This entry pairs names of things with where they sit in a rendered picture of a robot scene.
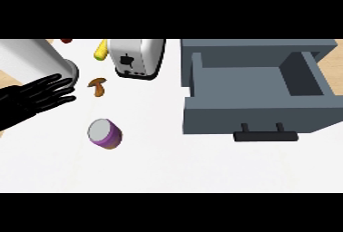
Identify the yellow corn cob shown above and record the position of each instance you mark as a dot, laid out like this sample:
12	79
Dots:
101	52

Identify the grey cabinet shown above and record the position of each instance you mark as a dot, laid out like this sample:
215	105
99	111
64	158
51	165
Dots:
250	45

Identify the brown mushroom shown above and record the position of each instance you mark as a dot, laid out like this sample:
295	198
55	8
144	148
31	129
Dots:
98	87

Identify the grey drawer front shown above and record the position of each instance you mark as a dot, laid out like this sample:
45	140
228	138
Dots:
250	116

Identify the white toaster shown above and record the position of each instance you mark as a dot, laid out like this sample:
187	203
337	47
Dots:
133	57

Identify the red vegetable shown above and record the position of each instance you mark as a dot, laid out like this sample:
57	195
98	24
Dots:
67	40

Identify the grey open drawer box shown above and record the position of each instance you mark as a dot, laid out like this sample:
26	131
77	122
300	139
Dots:
241	81

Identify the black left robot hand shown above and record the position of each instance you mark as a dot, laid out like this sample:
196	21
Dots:
31	98

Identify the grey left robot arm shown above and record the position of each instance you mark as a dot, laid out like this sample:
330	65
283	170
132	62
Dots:
31	57

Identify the purple can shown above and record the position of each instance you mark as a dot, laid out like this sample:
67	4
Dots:
107	136

